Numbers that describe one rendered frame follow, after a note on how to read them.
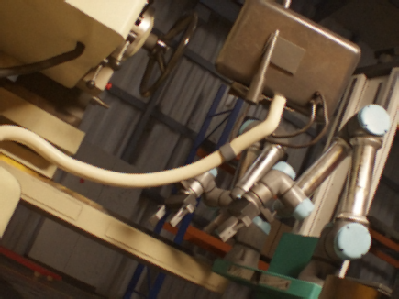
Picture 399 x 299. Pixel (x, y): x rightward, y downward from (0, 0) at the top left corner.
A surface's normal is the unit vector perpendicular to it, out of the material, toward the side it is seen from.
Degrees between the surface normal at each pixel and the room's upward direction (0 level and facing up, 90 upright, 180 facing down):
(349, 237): 97
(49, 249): 90
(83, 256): 90
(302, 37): 110
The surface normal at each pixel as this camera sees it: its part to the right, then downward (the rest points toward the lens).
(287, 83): 0.04, 0.11
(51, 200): 0.40, -0.07
